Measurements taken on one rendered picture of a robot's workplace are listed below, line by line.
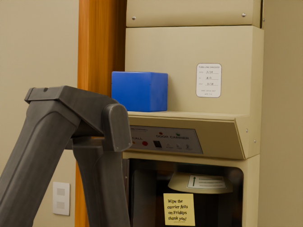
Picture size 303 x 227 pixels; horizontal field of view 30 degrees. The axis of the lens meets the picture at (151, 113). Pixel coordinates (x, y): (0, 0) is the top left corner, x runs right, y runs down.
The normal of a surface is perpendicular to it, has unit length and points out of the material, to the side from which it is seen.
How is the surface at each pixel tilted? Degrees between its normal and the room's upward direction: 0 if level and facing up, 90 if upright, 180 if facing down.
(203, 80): 90
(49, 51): 90
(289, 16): 90
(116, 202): 87
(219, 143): 135
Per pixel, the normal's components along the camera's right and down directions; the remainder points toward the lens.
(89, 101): 0.77, -0.01
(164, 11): -0.41, 0.04
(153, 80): 0.91, 0.04
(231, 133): -0.31, 0.73
